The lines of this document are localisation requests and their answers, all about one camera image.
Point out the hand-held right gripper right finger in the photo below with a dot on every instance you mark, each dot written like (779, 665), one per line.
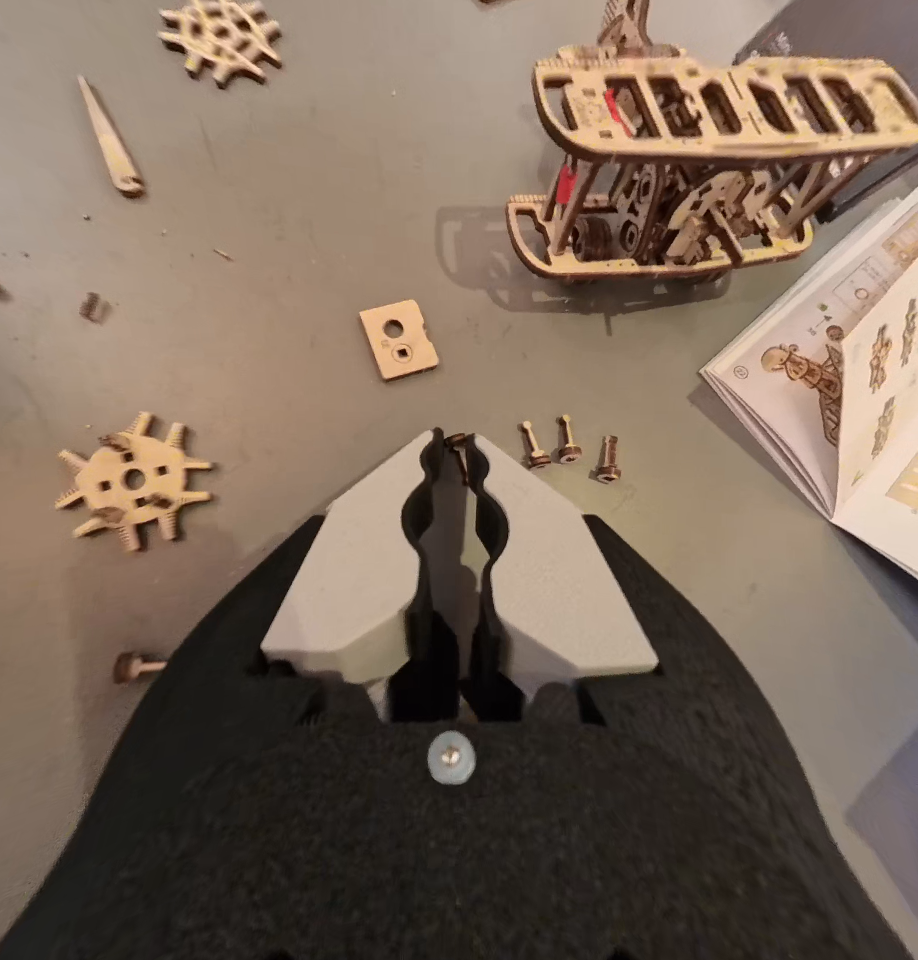
(571, 592)

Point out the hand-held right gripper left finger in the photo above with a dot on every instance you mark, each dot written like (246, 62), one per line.
(339, 577)

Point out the small wooden pin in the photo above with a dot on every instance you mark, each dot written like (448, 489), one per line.
(567, 442)
(535, 448)
(133, 666)
(609, 459)
(459, 454)

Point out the grey desk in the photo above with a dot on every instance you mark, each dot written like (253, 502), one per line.
(279, 240)

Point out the wooden gear disc with pegs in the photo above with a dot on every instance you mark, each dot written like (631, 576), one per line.
(133, 480)

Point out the square wooden plate with holes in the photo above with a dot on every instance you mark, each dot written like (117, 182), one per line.
(397, 341)

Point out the open instruction booklet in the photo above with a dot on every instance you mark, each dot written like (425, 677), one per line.
(863, 420)

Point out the wooden model biplane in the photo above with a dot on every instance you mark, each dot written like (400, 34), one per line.
(698, 135)

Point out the pointed wooden stick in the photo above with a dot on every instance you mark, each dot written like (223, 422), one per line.
(108, 139)

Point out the wooden lattice gear piece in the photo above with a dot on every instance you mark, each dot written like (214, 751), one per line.
(220, 37)

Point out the black cardboard box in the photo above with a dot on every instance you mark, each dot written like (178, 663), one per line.
(811, 34)

